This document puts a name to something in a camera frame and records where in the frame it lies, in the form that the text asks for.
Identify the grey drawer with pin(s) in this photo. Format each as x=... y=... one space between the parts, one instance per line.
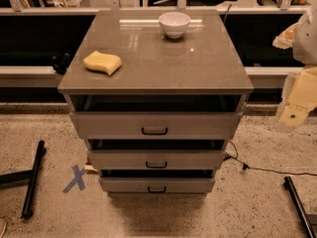
x=157 y=185
x=142 y=125
x=156 y=160

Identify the black stand leg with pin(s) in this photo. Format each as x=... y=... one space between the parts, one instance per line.
x=308 y=221
x=31 y=177

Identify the grey drawer cabinet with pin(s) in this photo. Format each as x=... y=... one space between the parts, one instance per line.
x=200 y=72

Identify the grey bottom drawer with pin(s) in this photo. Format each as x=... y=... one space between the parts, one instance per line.
x=157 y=185

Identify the grey top drawer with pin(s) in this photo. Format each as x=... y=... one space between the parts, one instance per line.
x=142 y=125

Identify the yellow sponge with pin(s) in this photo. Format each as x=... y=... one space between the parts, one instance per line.
x=97 y=61

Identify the white bowl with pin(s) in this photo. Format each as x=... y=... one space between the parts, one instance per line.
x=174 y=24

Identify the black clamp on rail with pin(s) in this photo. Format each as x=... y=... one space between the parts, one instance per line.
x=60 y=64

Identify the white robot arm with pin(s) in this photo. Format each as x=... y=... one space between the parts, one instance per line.
x=304 y=47

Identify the black stand leg right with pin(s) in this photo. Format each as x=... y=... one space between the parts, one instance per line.
x=308 y=221

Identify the blue tape cross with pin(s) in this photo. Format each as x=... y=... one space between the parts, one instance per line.
x=77 y=180

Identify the black stand leg left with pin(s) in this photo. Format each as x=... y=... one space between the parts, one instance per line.
x=31 y=177

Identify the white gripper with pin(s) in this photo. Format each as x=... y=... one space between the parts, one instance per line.
x=306 y=40

